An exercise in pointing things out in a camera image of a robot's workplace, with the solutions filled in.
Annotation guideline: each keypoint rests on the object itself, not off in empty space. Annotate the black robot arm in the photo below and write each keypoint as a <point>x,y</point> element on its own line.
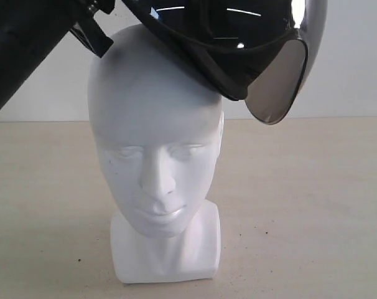
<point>30,30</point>

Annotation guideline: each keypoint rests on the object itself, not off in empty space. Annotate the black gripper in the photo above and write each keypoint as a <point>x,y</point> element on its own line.
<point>86,29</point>

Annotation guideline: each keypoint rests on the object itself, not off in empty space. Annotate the white mannequin head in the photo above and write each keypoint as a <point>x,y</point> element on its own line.
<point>158,129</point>

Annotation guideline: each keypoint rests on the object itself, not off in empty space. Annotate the black helmet with tinted visor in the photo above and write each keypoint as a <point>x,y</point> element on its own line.
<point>259,52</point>

